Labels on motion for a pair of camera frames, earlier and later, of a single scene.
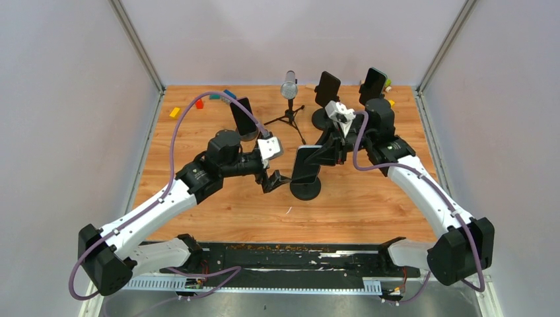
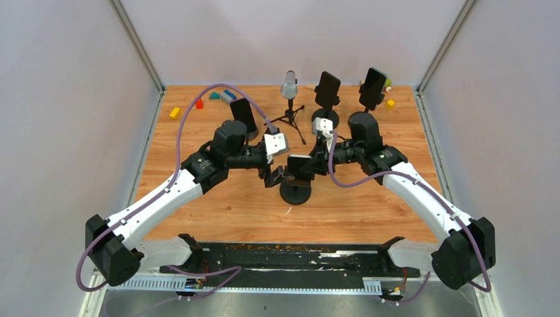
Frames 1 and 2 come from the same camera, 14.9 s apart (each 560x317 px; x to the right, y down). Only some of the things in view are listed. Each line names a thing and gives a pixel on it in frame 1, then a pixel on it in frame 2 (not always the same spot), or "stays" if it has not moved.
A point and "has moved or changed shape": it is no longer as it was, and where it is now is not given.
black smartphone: [244, 122] stays
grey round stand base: [249, 137] stays
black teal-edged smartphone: [373, 86] stays
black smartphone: [305, 172] has moved or changed shape
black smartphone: [328, 88] stays
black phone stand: [306, 191] has moved or changed shape
